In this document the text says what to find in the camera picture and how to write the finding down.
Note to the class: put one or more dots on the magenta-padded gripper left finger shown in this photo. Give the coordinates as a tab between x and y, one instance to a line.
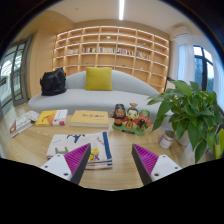
60	165

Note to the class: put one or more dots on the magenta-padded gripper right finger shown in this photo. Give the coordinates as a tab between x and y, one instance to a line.
160	166

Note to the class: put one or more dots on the white animal-print towel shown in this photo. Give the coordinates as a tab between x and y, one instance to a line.
66	142

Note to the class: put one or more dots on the small white cup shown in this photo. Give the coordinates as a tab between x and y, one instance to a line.
166	139

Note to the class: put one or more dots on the white plant pot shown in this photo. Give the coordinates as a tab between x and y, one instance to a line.
184	138

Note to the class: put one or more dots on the yellow and white book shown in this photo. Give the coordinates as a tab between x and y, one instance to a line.
50	118

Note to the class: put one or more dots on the plain yellow book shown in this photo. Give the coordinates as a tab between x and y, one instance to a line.
90	118

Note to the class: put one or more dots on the colourful figurine group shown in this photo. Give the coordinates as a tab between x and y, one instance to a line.
131	118

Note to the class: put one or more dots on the small white patterned pouch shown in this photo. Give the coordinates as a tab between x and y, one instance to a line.
33	115

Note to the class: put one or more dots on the red and white book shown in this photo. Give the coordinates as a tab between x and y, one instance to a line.
19	124

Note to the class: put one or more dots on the green chair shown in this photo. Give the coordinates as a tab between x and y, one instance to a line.
220	143

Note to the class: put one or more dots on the green leafy plant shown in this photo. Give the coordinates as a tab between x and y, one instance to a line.
193	110

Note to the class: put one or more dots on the grey curved sofa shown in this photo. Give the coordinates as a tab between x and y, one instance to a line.
100	99

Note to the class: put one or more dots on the black bag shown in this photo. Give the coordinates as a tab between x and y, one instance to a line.
53	82

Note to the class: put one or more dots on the yellow cushion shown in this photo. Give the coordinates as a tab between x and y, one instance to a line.
98	78

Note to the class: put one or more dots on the grey-framed glass door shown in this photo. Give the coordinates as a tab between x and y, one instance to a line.
15	76

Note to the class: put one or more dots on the white sheer curtain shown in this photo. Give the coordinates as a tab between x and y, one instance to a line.
185	63

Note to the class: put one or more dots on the dark-framed window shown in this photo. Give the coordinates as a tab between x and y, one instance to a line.
204	68

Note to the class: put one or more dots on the white air conditioner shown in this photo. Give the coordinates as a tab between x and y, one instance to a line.
181	31

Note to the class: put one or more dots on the long ceiling light strip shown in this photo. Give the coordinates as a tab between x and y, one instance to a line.
121	9

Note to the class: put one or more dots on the wooden wall shelf unit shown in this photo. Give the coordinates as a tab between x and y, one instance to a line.
110	60

